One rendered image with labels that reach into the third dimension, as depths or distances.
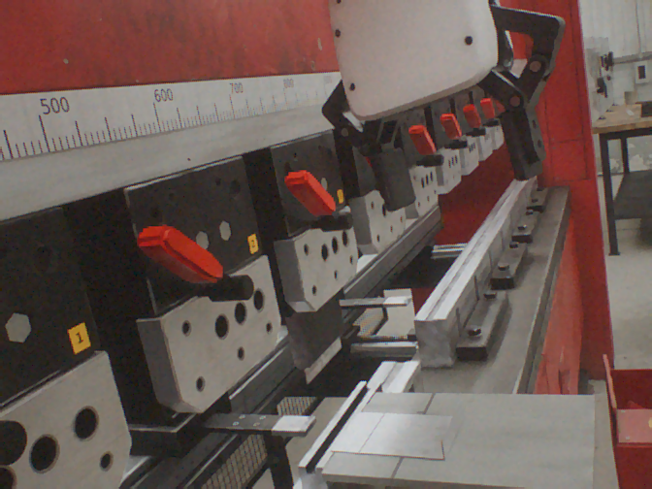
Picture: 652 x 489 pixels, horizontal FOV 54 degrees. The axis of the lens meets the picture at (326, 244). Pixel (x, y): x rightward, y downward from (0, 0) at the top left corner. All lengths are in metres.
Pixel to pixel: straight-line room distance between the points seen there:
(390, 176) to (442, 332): 0.75
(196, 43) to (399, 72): 0.18
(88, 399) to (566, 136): 2.53
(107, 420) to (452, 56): 0.29
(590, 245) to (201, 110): 2.47
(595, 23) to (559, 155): 5.24
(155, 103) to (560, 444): 0.50
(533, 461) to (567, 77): 2.22
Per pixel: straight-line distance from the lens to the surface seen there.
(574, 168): 2.80
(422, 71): 0.39
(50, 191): 0.38
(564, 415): 0.75
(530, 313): 1.40
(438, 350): 1.18
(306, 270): 0.61
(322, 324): 0.72
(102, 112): 0.42
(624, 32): 7.94
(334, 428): 0.79
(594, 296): 2.93
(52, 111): 0.39
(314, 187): 0.56
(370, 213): 0.79
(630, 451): 1.14
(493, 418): 0.76
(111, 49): 0.44
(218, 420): 0.86
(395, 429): 0.75
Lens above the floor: 1.37
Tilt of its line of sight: 12 degrees down
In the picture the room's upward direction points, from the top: 11 degrees counter-clockwise
